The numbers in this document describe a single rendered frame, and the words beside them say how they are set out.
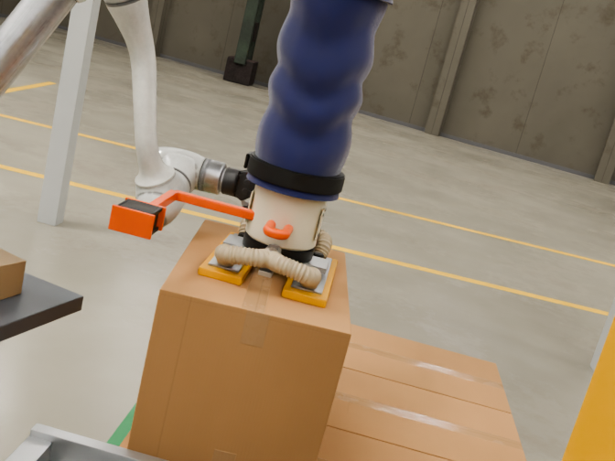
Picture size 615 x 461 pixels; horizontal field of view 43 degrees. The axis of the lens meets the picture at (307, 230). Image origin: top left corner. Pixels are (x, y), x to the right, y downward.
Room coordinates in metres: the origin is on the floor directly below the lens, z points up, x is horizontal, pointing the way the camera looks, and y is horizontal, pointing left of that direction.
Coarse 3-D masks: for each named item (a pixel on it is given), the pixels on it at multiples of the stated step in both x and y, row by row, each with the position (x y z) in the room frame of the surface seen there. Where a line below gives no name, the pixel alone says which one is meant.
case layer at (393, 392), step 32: (352, 352) 2.38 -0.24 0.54; (384, 352) 2.45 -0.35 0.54; (416, 352) 2.53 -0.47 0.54; (448, 352) 2.60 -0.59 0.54; (352, 384) 2.14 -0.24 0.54; (384, 384) 2.20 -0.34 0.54; (416, 384) 2.26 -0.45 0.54; (448, 384) 2.32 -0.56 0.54; (480, 384) 2.39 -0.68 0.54; (352, 416) 1.94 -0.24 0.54; (384, 416) 1.98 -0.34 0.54; (416, 416) 2.03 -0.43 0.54; (448, 416) 2.09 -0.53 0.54; (480, 416) 2.14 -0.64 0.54; (320, 448) 1.73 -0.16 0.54; (352, 448) 1.76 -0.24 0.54; (384, 448) 1.81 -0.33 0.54; (416, 448) 1.85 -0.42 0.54; (448, 448) 1.89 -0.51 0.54; (480, 448) 1.94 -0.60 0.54; (512, 448) 1.99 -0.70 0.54
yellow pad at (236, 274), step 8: (232, 232) 1.94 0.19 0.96; (240, 232) 1.85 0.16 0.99; (208, 264) 1.63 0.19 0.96; (216, 264) 1.63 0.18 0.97; (240, 264) 1.67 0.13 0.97; (200, 272) 1.61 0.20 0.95; (208, 272) 1.61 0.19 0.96; (216, 272) 1.61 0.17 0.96; (224, 272) 1.61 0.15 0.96; (232, 272) 1.63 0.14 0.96; (240, 272) 1.64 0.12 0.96; (248, 272) 1.68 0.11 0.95; (224, 280) 1.60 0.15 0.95; (232, 280) 1.60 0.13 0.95; (240, 280) 1.60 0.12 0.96
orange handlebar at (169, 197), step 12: (168, 192) 1.70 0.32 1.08; (180, 192) 1.73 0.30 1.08; (156, 204) 1.58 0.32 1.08; (168, 204) 1.67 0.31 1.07; (192, 204) 1.73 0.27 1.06; (204, 204) 1.73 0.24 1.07; (216, 204) 1.72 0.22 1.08; (228, 204) 1.73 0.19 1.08; (240, 216) 1.72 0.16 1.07; (252, 216) 1.72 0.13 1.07; (264, 228) 1.63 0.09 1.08; (288, 228) 1.65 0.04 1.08
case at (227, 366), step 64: (192, 256) 1.72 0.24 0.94; (192, 320) 1.47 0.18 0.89; (256, 320) 1.48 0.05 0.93; (320, 320) 1.52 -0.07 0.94; (192, 384) 1.48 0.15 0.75; (256, 384) 1.48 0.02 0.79; (320, 384) 1.48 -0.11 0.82; (128, 448) 1.47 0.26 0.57; (192, 448) 1.48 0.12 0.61; (256, 448) 1.48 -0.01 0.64
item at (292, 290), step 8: (320, 256) 1.82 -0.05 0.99; (336, 264) 1.88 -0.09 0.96; (328, 272) 1.78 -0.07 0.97; (288, 280) 1.67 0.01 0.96; (296, 280) 1.66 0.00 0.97; (328, 280) 1.74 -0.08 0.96; (288, 288) 1.61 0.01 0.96; (296, 288) 1.62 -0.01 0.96; (304, 288) 1.62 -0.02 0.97; (320, 288) 1.65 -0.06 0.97; (328, 288) 1.68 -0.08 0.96; (288, 296) 1.60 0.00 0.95; (296, 296) 1.60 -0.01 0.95; (304, 296) 1.60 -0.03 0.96; (312, 296) 1.60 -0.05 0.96; (320, 296) 1.61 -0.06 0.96; (328, 296) 1.63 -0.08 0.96; (312, 304) 1.59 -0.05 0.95; (320, 304) 1.59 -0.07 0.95
